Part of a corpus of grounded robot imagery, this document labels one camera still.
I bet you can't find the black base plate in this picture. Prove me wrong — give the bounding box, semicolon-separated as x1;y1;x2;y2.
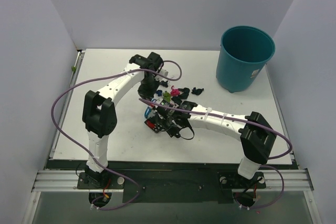
73;159;266;205

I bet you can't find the blue brush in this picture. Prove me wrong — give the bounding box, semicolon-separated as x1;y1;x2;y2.
144;106;155;119

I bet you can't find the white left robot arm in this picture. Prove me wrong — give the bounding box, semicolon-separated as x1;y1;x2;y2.
82;52;163;188

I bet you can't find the red paper scrap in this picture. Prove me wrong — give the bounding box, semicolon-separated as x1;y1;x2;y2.
146;121;155;129

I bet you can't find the teal plastic bin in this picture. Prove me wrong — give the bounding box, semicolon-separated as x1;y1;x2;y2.
216;26;276;93

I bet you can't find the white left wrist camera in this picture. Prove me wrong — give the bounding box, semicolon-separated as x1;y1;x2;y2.
157;68;169;78

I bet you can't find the green paper scrap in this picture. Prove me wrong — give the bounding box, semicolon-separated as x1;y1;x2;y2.
163;91;171;102

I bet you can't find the dark blue paper scrap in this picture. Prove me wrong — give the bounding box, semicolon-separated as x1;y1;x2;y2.
156;90;163;96

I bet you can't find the black slotted scoop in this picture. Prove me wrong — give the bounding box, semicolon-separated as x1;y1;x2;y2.
144;117;181;138

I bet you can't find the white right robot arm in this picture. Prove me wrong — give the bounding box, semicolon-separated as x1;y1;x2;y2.
156;101;276;187

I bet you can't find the small pink paper scrap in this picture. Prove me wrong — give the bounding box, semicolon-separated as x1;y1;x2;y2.
170;86;181;97

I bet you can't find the black paper scrap centre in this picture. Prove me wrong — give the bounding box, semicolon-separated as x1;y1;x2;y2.
191;87;204;95

